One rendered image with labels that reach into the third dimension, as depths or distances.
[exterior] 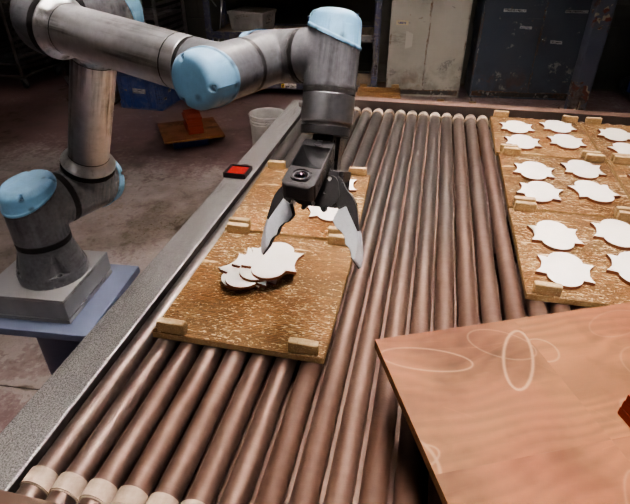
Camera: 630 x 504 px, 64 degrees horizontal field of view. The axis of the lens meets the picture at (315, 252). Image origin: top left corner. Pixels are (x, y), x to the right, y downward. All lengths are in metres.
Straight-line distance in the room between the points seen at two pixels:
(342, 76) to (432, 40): 5.13
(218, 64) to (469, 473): 0.59
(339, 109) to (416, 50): 5.14
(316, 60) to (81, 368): 0.70
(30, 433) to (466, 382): 0.70
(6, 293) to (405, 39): 5.06
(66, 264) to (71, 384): 0.32
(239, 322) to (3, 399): 1.57
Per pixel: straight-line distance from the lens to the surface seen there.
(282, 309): 1.07
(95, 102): 1.13
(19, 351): 2.67
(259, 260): 1.15
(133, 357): 1.05
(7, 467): 0.97
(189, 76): 0.68
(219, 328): 1.04
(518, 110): 2.39
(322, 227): 1.35
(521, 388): 0.83
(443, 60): 5.89
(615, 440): 0.82
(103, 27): 0.82
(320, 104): 0.72
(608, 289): 1.30
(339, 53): 0.73
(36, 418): 1.01
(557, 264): 1.31
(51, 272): 1.25
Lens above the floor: 1.62
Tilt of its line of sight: 33 degrees down
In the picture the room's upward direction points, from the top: straight up
